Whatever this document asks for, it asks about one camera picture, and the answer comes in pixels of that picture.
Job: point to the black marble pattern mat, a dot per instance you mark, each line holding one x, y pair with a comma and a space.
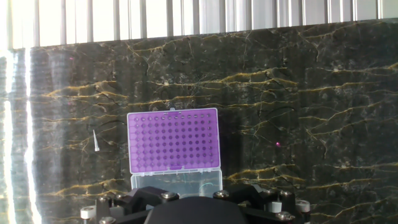
295, 109

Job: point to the small clear pipette tip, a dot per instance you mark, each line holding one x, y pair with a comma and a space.
96, 144

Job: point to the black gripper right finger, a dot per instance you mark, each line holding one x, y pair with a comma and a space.
248, 194

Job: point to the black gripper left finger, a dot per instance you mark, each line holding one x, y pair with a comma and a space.
140, 196

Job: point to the purple tip box clear lid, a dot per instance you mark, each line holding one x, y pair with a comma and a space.
174, 140

